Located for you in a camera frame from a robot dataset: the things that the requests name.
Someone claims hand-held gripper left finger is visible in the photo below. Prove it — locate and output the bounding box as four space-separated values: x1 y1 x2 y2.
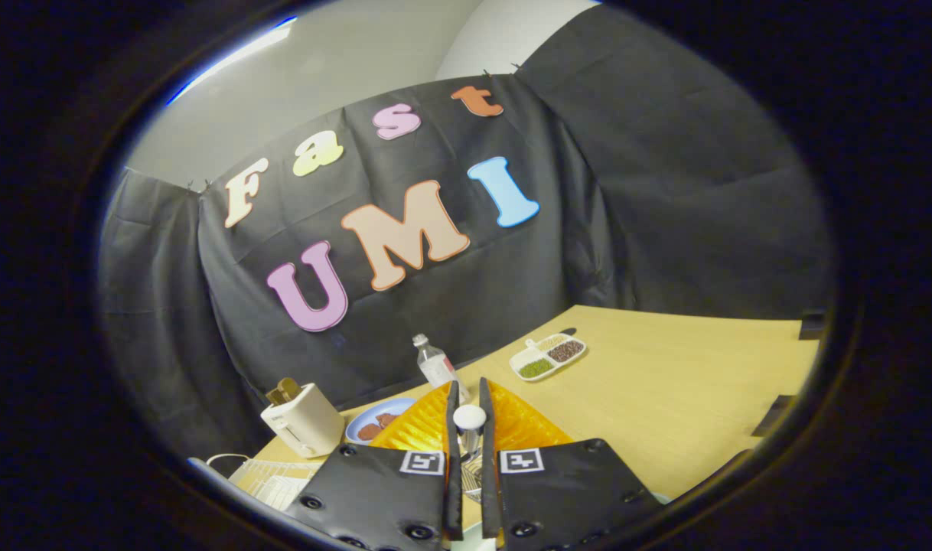
282 380 464 551

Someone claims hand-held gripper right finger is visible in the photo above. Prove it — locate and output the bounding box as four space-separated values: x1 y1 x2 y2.
477 377 666 551

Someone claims clear plastic basket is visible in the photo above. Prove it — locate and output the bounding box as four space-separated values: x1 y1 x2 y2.
461 453 484 503

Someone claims spoon with blue striped handle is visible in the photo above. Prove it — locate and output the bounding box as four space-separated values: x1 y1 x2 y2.
452 404 487 460

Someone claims white wire dish rack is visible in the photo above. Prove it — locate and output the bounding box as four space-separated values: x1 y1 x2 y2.
206 453 325 512

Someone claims blue plate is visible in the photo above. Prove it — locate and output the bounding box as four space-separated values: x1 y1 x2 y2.
345 396 418 445

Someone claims clear plastic bottle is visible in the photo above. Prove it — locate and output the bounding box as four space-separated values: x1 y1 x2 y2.
412 334 471 405

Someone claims white divided tray of beans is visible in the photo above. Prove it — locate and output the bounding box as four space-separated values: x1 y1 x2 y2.
509 331 588 382

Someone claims cream toaster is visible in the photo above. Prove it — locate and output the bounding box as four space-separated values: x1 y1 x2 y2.
260 383 346 459

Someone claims black backdrop cloth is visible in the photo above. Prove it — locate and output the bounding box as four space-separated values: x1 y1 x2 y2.
97 4 834 468

